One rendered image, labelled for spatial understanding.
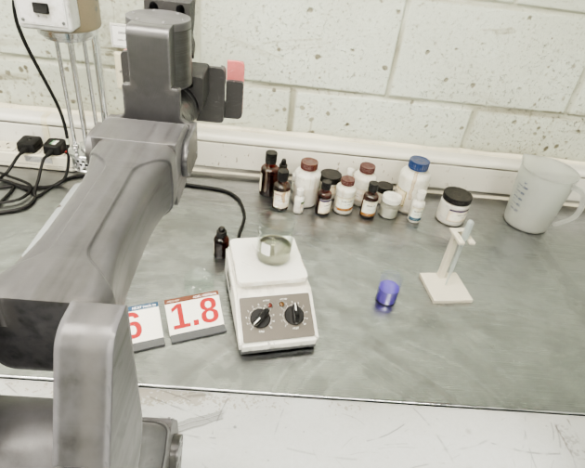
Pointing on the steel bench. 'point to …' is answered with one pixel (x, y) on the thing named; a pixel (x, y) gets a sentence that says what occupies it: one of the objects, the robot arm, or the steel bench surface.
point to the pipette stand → (439, 294)
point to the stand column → (99, 76)
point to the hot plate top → (266, 276)
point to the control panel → (277, 331)
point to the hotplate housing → (265, 295)
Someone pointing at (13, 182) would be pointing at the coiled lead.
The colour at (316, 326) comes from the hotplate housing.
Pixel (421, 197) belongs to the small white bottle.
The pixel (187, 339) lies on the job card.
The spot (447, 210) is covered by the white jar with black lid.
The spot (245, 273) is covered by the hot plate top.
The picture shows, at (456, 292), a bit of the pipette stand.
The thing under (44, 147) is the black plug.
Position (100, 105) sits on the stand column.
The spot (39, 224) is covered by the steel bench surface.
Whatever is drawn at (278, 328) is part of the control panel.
